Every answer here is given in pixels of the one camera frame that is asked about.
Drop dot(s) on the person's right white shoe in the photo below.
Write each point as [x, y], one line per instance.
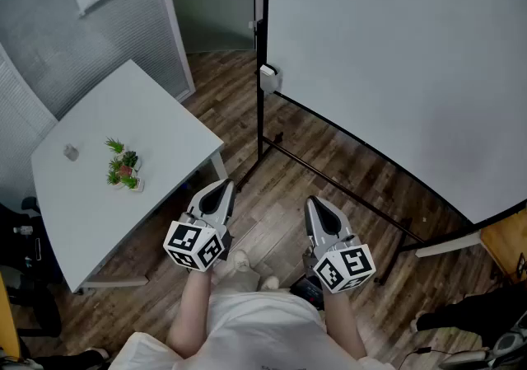
[270, 282]

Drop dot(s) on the white furniture foot bar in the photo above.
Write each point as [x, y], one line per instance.
[449, 244]

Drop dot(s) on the person's beige trousers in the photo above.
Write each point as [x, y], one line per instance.
[239, 281]

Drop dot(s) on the black waist device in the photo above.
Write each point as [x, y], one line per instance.
[306, 292]

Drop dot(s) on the dark green potted succulent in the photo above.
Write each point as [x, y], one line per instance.
[130, 159]

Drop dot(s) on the tiny green potted plant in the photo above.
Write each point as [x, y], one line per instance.
[112, 178]

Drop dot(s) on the grey metallic device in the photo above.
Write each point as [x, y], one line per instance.
[502, 345]

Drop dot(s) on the frosted glass door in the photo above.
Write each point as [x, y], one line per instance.
[214, 1]

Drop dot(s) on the person's left forearm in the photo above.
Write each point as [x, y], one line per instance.
[191, 310]

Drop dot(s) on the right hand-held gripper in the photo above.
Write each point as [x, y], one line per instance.
[343, 267]

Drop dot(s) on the person's left white shoe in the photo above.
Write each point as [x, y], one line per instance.
[241, 259]

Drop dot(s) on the whiteboard on black stand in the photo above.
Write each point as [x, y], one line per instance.
[391, 71]

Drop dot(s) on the yellow wooden cabinet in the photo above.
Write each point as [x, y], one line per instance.
[506, 244]

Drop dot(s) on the black office chair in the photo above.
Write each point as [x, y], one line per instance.
[29, 269]

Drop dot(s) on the white table foot bar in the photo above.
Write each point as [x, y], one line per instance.
[115, 284]

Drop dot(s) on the person's right forearm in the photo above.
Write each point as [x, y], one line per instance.
[343, 323]

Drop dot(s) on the white table leg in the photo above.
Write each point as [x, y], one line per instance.
[219, 165]

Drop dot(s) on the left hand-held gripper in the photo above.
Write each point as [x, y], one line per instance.
[193, 242]

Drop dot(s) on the spiky green potted plant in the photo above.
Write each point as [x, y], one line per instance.
[131, 183]
[114, 146]

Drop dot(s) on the red potted succulent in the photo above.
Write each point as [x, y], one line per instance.
[125, 171]

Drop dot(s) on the person's white shoe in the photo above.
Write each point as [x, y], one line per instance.
[241, 259]
[270, 282]

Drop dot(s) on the person's white t-shirt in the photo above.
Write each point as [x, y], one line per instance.
[263, 331]

